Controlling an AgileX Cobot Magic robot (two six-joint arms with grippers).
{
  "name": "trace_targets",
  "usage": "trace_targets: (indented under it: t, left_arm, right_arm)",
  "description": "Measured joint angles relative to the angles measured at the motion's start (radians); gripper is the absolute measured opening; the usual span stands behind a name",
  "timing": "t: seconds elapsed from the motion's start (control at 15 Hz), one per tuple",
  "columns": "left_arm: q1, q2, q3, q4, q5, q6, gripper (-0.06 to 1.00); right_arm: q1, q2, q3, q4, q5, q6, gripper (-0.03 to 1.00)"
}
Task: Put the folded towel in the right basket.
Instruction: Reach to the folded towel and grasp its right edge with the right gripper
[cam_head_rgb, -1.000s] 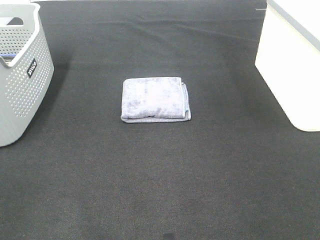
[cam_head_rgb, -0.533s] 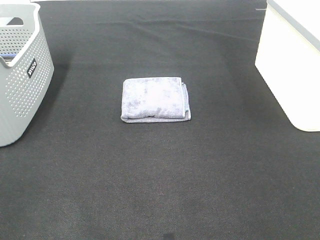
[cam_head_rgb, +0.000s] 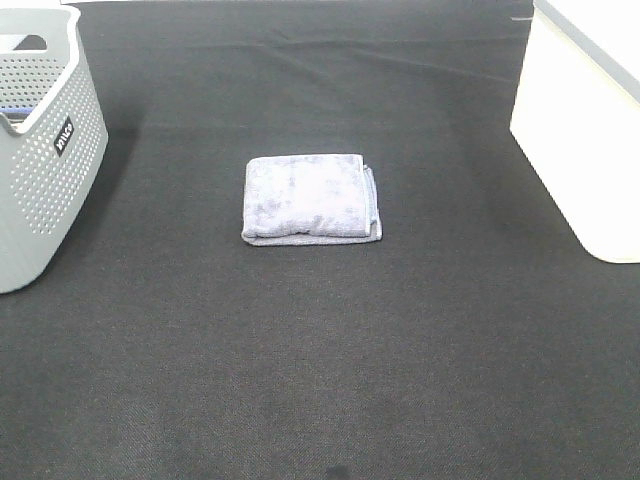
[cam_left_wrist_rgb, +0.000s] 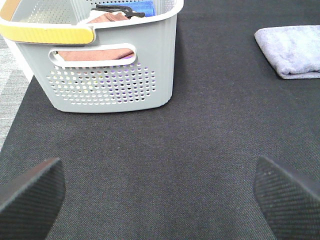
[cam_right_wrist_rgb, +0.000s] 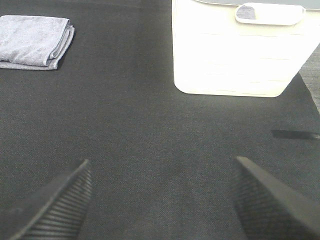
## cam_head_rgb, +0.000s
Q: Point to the lavender towel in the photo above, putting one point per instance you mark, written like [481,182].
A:
[310,199]

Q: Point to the black fabric table mat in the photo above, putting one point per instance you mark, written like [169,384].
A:
[476,340]

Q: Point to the white plastic storage bin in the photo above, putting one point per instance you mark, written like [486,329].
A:
[576,119]

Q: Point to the grey perforated laundry basket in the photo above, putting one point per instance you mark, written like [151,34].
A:
[50,161]

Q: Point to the blue cloth inside basket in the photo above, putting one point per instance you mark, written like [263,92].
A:
[16,115]

